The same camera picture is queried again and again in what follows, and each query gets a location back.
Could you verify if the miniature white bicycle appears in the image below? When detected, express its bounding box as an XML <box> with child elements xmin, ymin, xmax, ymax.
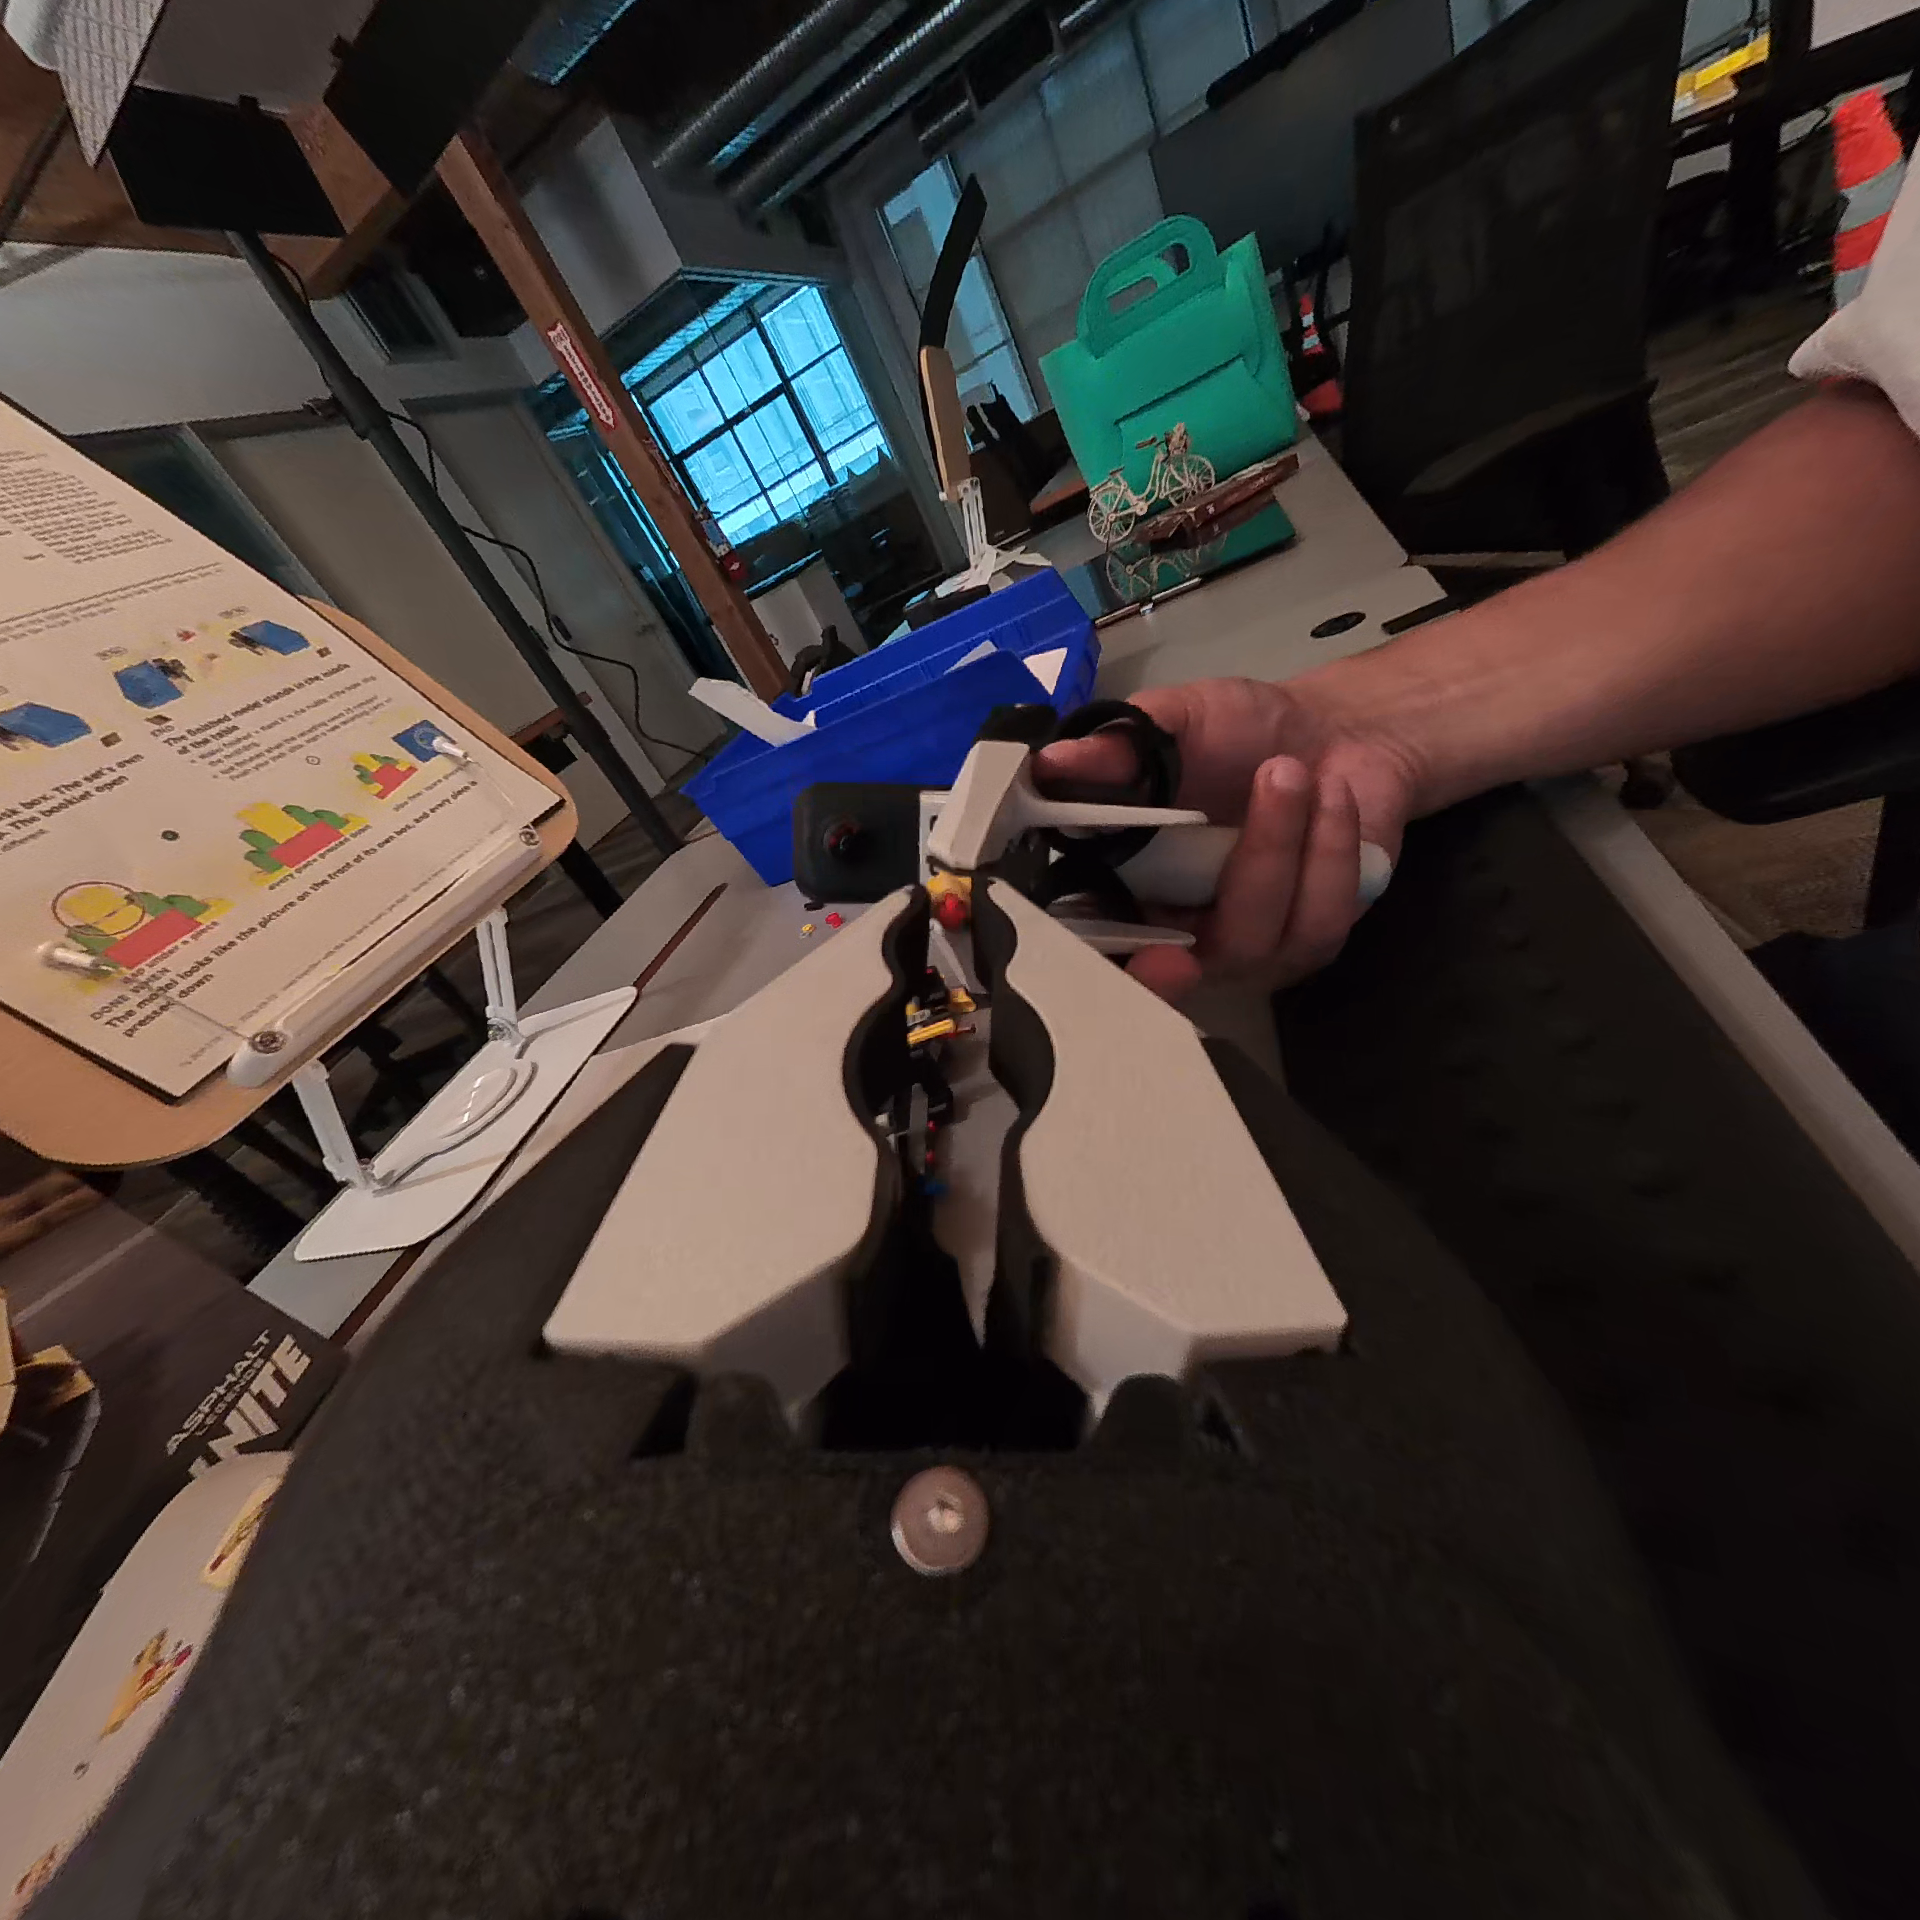
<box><xmin>1085</xmin><ymin>421</ymin><xmax>1221</xmax><ymax>541</ymax></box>

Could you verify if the brown box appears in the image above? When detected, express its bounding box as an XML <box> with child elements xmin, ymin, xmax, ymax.
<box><xmin>1130</xmin><ymin>452</ymin><xmax>1305</xmax><ymax>548</ymax></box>

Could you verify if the black perforated mat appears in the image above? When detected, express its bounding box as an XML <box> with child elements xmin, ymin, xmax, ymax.
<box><xmin>1272</xmin><ymin>778</ymin><xmax>1920</xmax><ymax>1920</ymax></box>

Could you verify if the black pole-mounted box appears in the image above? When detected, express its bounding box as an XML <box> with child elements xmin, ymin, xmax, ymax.
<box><xmin>0</xmin><ymin>0</ymin><xmax>560</xmax><ymax>245</ymax></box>

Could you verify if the black lego set box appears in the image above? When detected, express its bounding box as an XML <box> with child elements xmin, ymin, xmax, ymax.
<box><xmin>0</xmin><ymin>1169</ymin><xmax>357</xmax><ymax>1744</ymax></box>

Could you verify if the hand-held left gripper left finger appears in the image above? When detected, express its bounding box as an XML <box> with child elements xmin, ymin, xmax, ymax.
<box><xmin>543</xmin><ymin>889</ymin><xmax>962</xmax><ymax>1419</ymax></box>

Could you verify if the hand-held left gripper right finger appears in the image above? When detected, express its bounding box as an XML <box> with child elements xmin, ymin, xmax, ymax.
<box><xmin>971</xmin><ymin>882</ymin><xmax>1351</xmax><ymax>1421</ymax></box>

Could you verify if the white articulated stand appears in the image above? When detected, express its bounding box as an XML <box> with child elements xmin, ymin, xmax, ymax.
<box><xmin>904</xmin><ymin>169</ymin><xmax>1064</xmax><ymax>607</ymax></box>

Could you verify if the lego instruction booklet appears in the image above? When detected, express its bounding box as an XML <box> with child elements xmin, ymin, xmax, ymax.
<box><xmin>0</xmin><ymin>1444</ymin><xmax>297</xmax><ymax>1920</ymax></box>

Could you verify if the person's right hand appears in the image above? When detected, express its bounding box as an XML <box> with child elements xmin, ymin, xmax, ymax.
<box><xmin>1031</xmin><ymin>674</ymin><xmax>1431</xmax><ymax>1008</ymax></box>

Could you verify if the blue storage bin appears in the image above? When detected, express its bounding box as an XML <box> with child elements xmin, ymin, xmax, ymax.
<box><xmin>680</xmin><ymin>564</ymin><xmax>1107</xmax><ymax>889</ymax></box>

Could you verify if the black office chair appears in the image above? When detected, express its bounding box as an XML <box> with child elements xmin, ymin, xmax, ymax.
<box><xmin>1339</xmin><ymin>0</ymin><xmax>1691</xmax><ymax>568</ymax></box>
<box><xmin>1616</xmin><ymin>704</ymin><xmax>1920</xmax><ymax>935</ymax></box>

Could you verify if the white paper slip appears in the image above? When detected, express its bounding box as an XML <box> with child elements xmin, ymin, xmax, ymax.
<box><xmin>689</xmin><ymin>672</ymin><xmax>823</xmax><ymax>751</ymax></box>

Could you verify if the wooden post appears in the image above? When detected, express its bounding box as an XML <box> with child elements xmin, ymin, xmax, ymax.
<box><xmin>432</xmin><ymin>133</ymin><xmax>793</xmax><ymax>703</ymax></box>

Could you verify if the green felt bag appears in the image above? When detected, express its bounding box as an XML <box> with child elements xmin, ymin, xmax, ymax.
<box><xmin>1037</xmin><ymin>213</ymin><xmax>1303</xmax><ymax>485</ymax></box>

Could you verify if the yellow black lego car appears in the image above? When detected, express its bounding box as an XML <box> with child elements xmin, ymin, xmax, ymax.
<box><xmin>893</xmin><ymin>968</ymin><xmax>981</xmax><ymax>1205</ymax></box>

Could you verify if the black stand pole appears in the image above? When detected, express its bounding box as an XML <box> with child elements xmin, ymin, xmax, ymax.
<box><xmin>223</xmin><ymin>221</ymin><xmax>689</xmax><ymax>860</ymax></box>

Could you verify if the silver ventilation duct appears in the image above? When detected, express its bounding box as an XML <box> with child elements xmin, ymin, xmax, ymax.
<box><xmin>643</xmin><ymin>0</ymin><xmax>1056</xmax><ymax>215</ymax></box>

